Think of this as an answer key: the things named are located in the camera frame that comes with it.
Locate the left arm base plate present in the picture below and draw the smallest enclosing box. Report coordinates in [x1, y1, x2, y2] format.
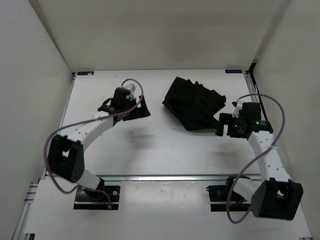
[73, 184, 121, 211]

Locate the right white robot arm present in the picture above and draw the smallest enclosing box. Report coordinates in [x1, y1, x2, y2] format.
[216, 113, 304, 221]

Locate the left blue corner label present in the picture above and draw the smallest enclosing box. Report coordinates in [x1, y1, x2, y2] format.
[77, 71, 95, 76]

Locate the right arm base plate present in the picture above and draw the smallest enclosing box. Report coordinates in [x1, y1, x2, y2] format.
[205, 174, 251, 212]

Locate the right blue corner label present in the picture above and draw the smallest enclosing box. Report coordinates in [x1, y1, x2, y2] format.
[225, 69, 243, 74]

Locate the black pleated skirt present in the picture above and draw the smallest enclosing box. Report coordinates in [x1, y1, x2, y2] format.
[162, 77, 227, 131]

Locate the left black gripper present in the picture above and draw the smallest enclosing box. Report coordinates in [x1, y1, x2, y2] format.
[121, 95, 150, 121]

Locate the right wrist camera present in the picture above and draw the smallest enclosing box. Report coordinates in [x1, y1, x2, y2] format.
[231, 99, 262, 120]

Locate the left aluminium side rail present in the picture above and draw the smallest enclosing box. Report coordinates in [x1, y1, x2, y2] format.
[9, 74, 77, 240]

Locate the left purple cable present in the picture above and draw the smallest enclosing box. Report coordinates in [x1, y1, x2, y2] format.
[44, 78, 146, 210]

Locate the blue corner label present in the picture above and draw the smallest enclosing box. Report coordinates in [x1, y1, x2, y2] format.
[225, 69, 243, 74]
[77, 71, 95, 76]

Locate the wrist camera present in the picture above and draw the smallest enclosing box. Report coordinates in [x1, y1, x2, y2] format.
[121, 83, 136, 101]
[231, 99, 262, 120]

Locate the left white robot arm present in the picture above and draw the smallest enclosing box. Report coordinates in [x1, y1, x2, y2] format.
[47, 83, 151, 200]

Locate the aluminium side rail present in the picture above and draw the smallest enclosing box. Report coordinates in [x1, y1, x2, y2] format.
[9, 74, 77, 240]
[244, 59, 264, 110]

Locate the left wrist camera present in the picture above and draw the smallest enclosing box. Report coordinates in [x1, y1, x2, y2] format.
[121, 83, 136, 101]

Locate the right aluminium side rail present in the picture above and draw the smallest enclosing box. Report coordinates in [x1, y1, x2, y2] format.
[244, 59, 264, 110]

